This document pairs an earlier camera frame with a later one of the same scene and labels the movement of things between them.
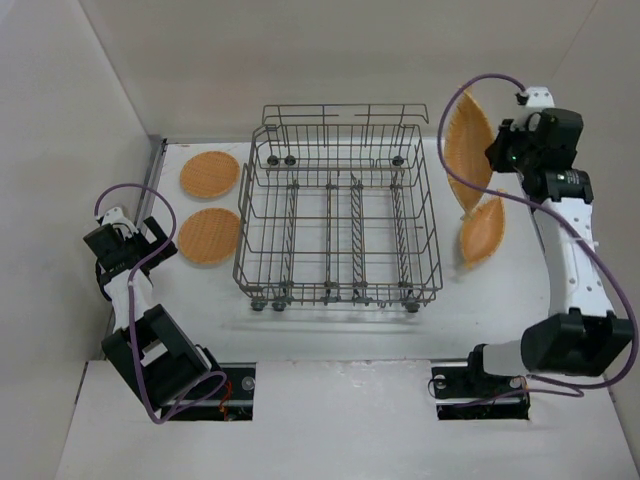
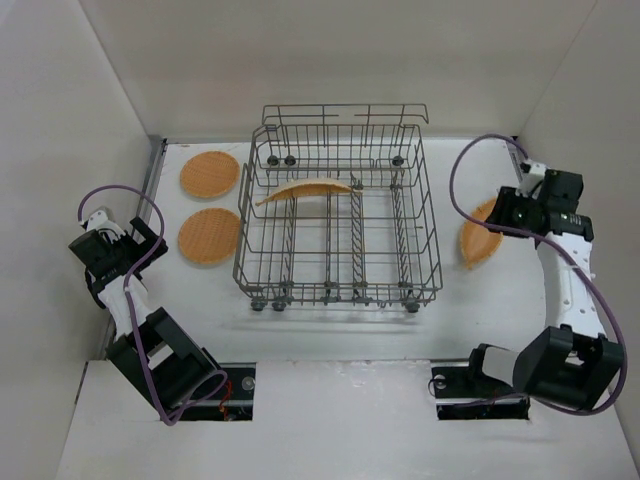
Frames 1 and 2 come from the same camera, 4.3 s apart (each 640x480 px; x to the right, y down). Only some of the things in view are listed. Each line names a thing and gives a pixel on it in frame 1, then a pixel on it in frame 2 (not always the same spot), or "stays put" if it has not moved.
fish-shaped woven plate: (468, 137) -> (319, 187)
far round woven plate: (209, 174) stays put
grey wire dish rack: (334, 206) stays put
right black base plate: (468, 393) stays put
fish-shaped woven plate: (483, 228) stays put
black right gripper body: (500, 151) -> (507, 212)
